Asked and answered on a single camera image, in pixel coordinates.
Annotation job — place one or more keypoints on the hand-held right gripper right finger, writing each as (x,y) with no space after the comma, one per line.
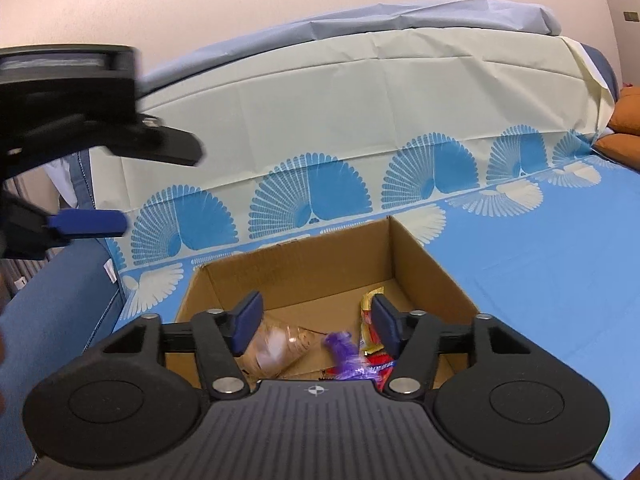
(385,325)

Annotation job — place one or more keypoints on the purple snack packet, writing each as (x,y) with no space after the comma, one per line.
(345,355)

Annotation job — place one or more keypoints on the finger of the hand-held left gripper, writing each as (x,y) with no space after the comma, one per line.
(85,223)
(165,147)

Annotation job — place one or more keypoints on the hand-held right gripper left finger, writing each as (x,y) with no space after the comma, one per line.
(247,320)

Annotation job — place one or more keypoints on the brown cardboard box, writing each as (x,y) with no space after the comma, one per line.
(320,270)

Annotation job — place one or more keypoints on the clear cookie packet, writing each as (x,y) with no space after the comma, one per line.
(285,345)

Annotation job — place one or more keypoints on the grey curtain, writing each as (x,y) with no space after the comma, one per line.
(15,280)

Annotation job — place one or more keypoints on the light blue sheet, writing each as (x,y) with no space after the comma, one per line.
(400,15)

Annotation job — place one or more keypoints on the yellow red snack packet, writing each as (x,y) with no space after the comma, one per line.
(367,330)

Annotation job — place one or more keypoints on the wall switch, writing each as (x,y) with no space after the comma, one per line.
(631,16)

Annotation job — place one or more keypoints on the brown orange cushion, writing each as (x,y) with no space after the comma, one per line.
(627,110)

